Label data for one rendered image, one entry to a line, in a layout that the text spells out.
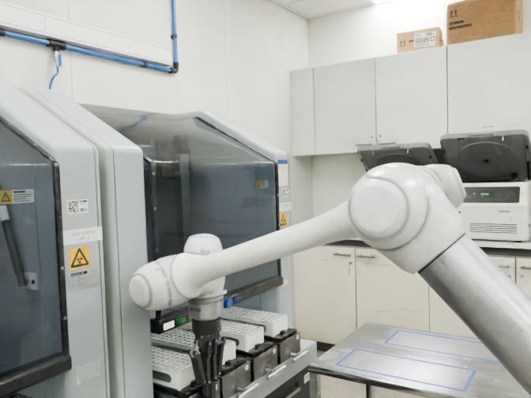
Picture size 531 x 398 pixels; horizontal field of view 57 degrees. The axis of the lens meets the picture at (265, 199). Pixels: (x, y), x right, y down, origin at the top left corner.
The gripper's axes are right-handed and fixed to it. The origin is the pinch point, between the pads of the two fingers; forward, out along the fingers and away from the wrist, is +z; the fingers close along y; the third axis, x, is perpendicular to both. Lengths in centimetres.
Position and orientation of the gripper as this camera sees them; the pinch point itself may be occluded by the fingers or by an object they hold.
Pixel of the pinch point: (209, 394)
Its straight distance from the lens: 136.7
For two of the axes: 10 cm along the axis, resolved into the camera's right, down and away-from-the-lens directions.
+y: -5.5, 0.6, -8.3
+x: 8.4, 0.0, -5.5
